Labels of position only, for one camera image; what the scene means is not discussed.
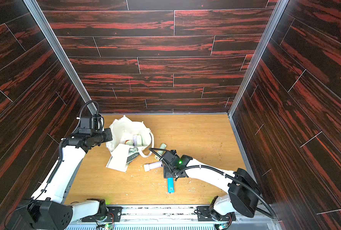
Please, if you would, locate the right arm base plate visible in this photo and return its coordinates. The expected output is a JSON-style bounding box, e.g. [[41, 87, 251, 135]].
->
[[194, 206, 236, 222]]

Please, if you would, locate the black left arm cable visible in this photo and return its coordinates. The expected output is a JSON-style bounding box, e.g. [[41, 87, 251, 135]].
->
[[3, 100, 105, 230]]

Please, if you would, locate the pale green flashlight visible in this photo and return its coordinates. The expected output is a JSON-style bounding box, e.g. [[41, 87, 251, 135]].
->
[[125, 140, 134, 146], [154, 143, 167, 160]]

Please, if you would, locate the pale green flashlight bottom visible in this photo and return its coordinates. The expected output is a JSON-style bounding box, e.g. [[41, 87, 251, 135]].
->
[[125, 140, 134, 146]]

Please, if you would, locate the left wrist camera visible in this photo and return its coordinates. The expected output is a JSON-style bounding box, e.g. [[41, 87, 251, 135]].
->
[[78, 115, 104, 135]]

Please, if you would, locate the blue flashlight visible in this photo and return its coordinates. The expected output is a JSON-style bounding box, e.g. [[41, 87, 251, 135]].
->
[[167, 178, 175, 194]]

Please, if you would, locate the white floral tote bag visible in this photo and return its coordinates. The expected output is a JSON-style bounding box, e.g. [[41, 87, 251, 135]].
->
[[106, 116, 154, 173]]

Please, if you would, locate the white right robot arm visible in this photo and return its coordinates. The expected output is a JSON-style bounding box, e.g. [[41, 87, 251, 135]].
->
[[152, 149, 261, 221]]

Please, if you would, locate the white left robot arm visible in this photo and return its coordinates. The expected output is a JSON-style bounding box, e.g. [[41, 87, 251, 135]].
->
[[17, 128, 112, 230]]

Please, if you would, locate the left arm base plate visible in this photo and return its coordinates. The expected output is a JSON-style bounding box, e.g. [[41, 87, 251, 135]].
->
[[81, 206, 123, 223]]

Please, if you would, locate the lilac flashlight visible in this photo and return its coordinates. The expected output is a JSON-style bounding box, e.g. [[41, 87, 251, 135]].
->
[[143, 161, 163, 172], [133, 135, 143, 147]]

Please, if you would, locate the black corrugated right cable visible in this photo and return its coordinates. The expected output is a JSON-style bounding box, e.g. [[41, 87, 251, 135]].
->
[[148, 148, 276, 219]]

